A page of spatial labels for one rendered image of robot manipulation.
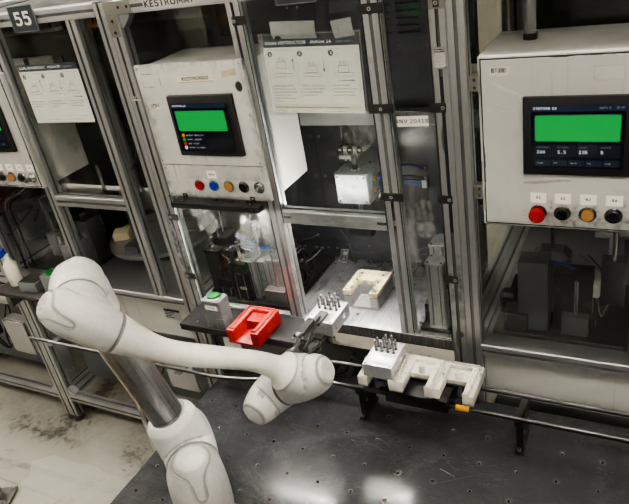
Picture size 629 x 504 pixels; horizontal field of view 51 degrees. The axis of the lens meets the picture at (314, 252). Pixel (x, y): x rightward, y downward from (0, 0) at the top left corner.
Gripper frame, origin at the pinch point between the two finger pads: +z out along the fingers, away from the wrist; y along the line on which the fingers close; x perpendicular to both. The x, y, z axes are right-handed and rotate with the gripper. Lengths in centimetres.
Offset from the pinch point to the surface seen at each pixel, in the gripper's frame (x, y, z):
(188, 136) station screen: 46, 56, 16
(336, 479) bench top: -11.9, -35.7, -27.0
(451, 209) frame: -38, 33, 19
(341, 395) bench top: 2.3, -36.3, 7.4
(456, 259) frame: -38.6, 16.8, 19.2
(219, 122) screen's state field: 32, 60, 16
